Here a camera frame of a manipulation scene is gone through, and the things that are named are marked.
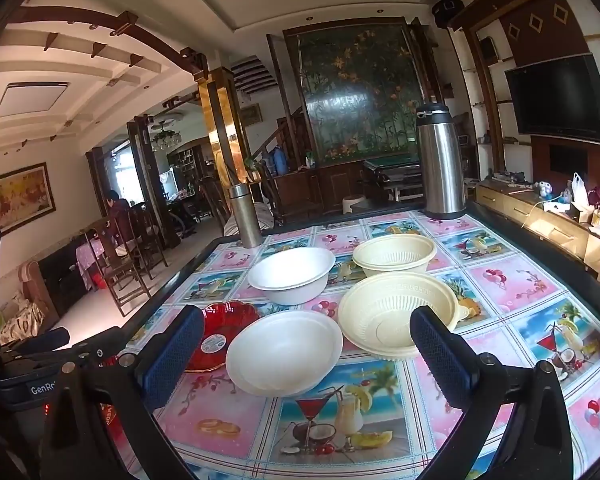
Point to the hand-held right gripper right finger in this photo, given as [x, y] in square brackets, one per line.
[437, 355]

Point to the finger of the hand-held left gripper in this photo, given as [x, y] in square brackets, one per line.
[97, 342]
[45, 337]

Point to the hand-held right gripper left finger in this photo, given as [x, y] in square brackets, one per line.
[172, 355]

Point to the small red gold-rimmed plate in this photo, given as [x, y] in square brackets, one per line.
[215, 320]

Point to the cream ribbed plastic bowl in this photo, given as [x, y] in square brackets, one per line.
[380, 320]
[395, 255]

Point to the white shallow disposable bowl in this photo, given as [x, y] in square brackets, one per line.
[285, 350]

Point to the white deep disposable bowl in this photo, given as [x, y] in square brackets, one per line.
[290, 272]

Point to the patterned sofa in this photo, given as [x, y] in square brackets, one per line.
[22, 310]

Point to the black low cabinet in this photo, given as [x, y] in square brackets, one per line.
[62, 275]

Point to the dark wooden chair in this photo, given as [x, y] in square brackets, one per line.
[295, 195]
[152, 240]
[122, 270]

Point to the table with pink cloth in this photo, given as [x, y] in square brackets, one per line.
[92, 260]

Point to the colourful printed tablecloth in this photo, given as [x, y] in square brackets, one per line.
[505, 280]

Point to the small steel thermos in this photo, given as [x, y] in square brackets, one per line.
[245, 215]

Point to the wooden sideboard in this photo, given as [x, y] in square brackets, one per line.
[530, 215]

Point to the striped cushion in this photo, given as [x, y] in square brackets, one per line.
[269, 216]

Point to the white plastic stool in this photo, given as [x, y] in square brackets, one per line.
[352, 204]

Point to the green-top glass table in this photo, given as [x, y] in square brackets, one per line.
[392, 170]

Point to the large steel pump flask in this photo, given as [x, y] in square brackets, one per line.
[440, 160]

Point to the chandelier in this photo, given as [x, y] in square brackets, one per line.
[165, 137]

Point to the white plastic bag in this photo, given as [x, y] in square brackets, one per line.
[579, 190]

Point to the gold mirrored pillar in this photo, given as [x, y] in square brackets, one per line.
[225, 125]

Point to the square ceiling lamp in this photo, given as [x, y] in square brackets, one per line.
[30, 100]

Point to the small framed picture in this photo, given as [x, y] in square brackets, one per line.
[252, 115]

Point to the floral glass screen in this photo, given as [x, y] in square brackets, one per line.
[355, 90]

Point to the black flat television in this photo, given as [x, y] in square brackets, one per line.
[560, 97]

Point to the black ceiling speaker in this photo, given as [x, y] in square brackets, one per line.
[446, 10]

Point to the large framed wall painting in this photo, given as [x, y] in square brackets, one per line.
[15, 200]

